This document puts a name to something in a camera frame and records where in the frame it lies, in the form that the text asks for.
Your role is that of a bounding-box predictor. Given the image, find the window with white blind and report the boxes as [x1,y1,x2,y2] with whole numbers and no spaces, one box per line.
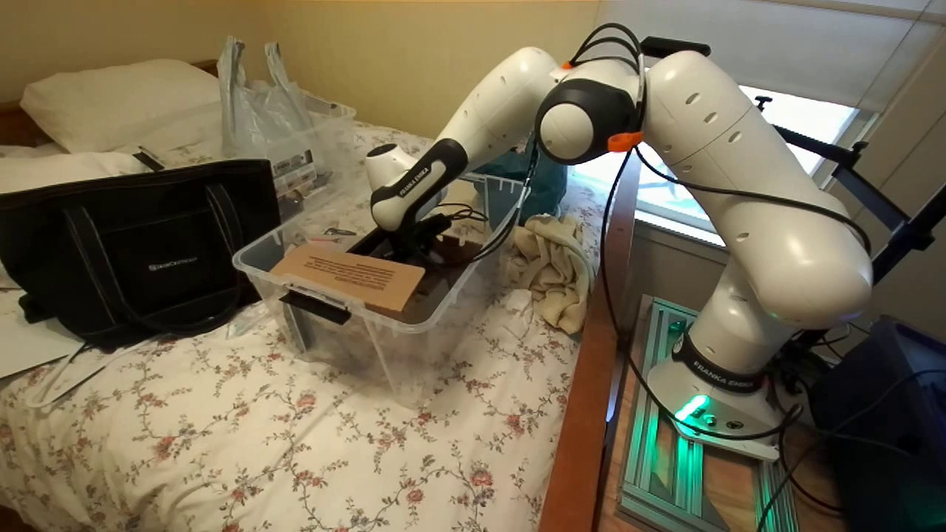
[574,0,946,239]

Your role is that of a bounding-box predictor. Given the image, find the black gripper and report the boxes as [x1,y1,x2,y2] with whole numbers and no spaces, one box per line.
[374,216,461,269]

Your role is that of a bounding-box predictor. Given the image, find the black metal stand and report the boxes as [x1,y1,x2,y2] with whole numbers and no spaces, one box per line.
[749,93,946,290]

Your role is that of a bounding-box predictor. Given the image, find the brown cardboard box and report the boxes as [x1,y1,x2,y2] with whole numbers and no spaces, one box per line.
[268,239,427,319]

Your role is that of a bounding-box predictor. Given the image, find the teal fabric bag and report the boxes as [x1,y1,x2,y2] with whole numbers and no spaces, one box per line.
[491,146,574,223]

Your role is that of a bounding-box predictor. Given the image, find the white pillow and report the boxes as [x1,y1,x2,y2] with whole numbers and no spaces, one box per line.
[16,56,225,157]

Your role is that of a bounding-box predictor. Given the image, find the wooden bed footboard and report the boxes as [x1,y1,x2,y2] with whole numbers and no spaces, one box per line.
[534,161,643,532]

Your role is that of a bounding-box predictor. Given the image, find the green lit robot platform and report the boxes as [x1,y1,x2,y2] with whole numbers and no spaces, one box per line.
[614,294,803,532]

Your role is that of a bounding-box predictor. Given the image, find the translucent plastic bag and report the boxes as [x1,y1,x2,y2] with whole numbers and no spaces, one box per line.
[216,35,364,171]

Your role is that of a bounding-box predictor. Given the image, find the white paper sheets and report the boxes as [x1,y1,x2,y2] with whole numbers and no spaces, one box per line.
[0,284,124,408]

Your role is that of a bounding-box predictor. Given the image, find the dark blue bag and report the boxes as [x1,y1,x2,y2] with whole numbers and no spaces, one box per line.
[806,313,946,532]

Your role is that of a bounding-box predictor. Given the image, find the cream towel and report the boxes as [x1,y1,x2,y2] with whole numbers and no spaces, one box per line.
[506,213,593,341]

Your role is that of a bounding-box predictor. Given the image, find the black fabric bag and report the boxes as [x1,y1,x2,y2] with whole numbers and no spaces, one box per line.
[0,157,282,356]

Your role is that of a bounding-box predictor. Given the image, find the clear plastic storage bin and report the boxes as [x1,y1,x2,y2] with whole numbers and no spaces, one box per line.
[229,171,534,395]

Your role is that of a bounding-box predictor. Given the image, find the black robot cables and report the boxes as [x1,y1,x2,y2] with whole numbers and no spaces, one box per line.
[563,22,946,532]

